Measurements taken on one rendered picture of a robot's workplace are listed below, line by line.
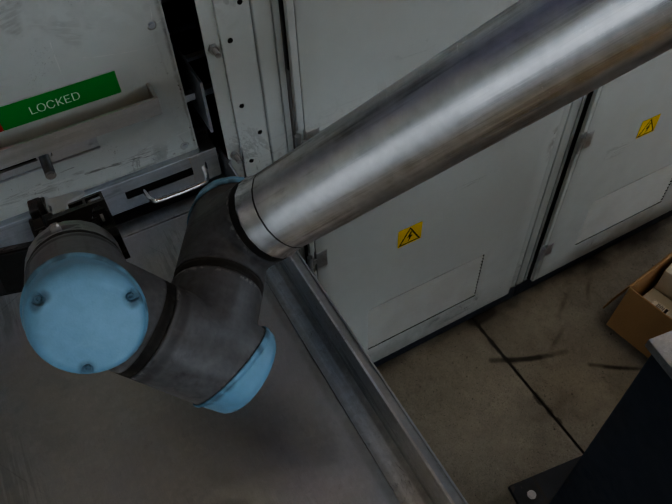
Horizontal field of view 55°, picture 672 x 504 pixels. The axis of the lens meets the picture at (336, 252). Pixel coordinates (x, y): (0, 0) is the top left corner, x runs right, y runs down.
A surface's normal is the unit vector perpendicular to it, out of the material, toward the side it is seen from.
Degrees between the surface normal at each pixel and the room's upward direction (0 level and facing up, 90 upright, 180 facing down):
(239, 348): 43
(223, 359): 51
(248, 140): 90
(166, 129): 90
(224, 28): 90
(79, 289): 58
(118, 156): 90
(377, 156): 66
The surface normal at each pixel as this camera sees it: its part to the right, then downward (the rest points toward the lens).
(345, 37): 0.48, 0.67
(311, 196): -0.40, 0.39
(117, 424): -0.03, -0.63
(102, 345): 0.33, 0.22
